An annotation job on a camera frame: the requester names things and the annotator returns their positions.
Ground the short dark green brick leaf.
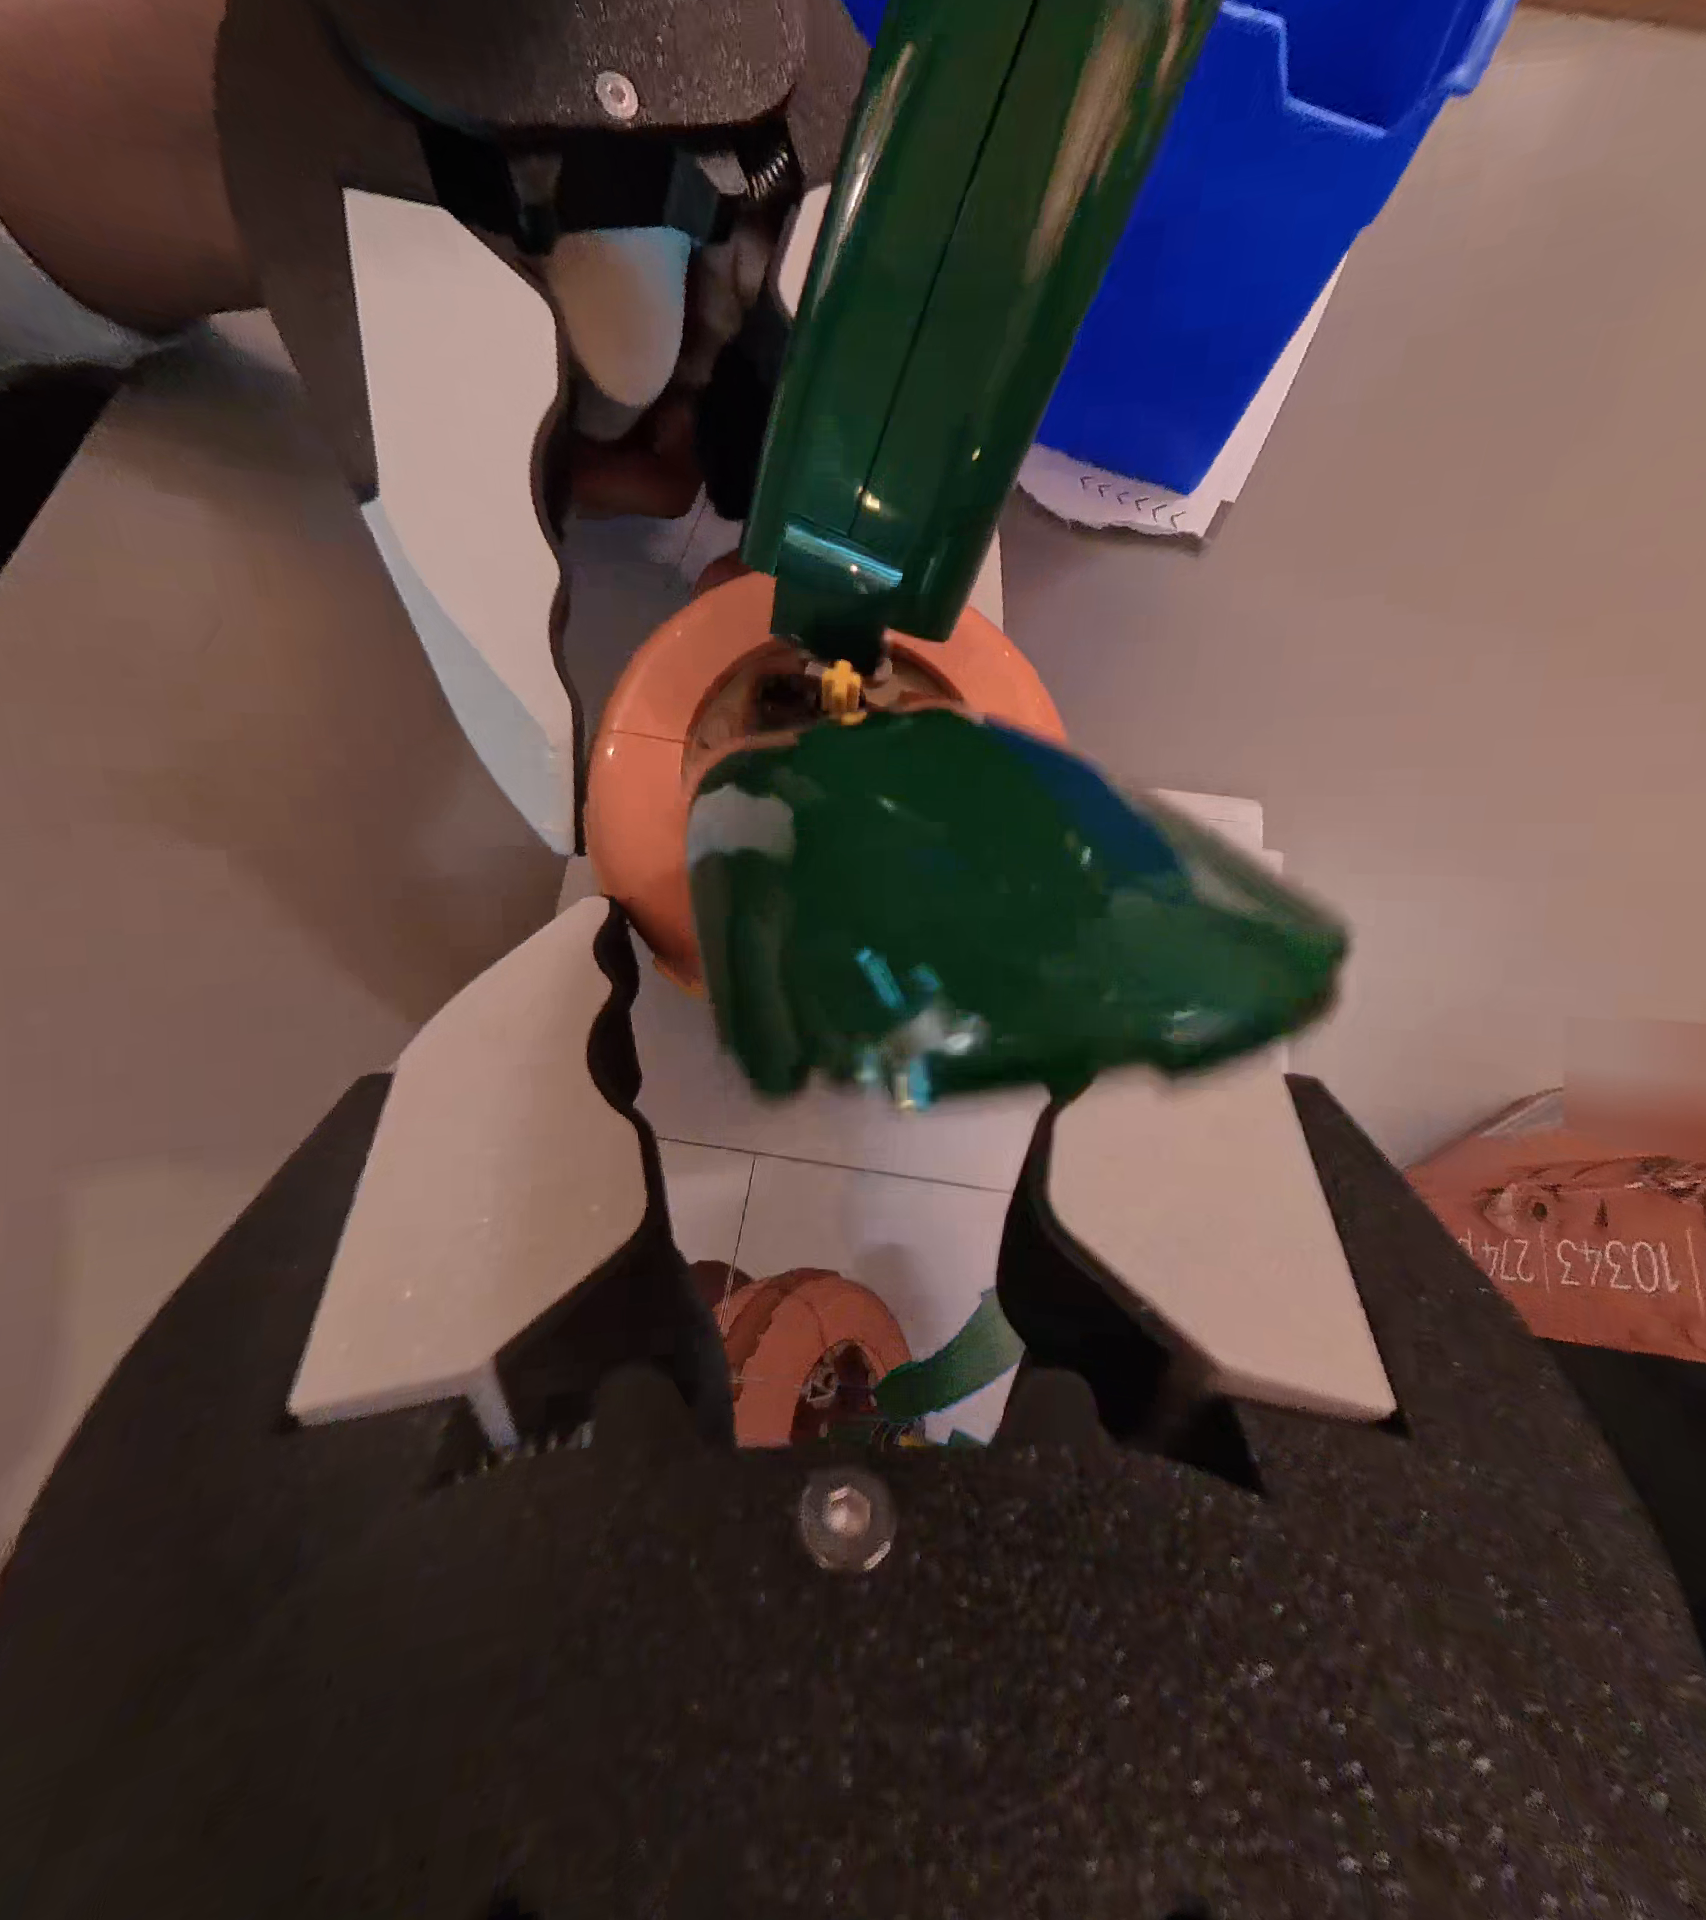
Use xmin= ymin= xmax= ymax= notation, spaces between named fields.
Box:
xmin=685 ymin=703 xmax=1355 ymax=1115

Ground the long dark green brick leaf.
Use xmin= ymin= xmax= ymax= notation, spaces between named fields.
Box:
xmin=737 ymin=0 xmax=1227 ymax=644

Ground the black orchid product box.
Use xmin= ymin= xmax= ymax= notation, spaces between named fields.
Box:
xmin=1396 ymin=1020 xmax=1706 ymax=1891

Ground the person's left hand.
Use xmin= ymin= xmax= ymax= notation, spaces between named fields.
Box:
xmin=568 ymin=244 xmax=793 ymax=524

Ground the blue plastic bin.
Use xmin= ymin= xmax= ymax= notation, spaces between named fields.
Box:
xmin=841 ymin=0 xmax=1527 ymax=499

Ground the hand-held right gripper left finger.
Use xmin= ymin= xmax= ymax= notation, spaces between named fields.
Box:
xmin=287 ymin=895 xmax=686 ymax=1430

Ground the peach toy brick flowerpot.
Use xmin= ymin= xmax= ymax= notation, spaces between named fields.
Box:
xmin=583 ymin=569 xmax=1076 ymax=1004

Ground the white torn paper sheet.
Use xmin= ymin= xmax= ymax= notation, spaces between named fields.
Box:
xmin=1015 ymin=246 xmax=1355 ymax=547

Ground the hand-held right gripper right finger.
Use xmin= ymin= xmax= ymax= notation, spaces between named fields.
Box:
xmin=1001 ymin=1049 xmax=1400 ymax=1428

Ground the white instruction booklet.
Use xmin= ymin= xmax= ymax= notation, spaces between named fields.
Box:
xmin=553 ymin=509 xmax=1291 ymax=1453

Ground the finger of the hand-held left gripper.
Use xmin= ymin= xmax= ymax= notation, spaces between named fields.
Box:
xmin=778 ymin=181 xmax=837 ymax=320
xmin=340 ymin=184 xmax=596 ymax=860

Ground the grey desk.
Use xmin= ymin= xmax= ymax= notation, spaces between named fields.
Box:
xmin=0 ymin=0 xmax=1706 ymax=1817

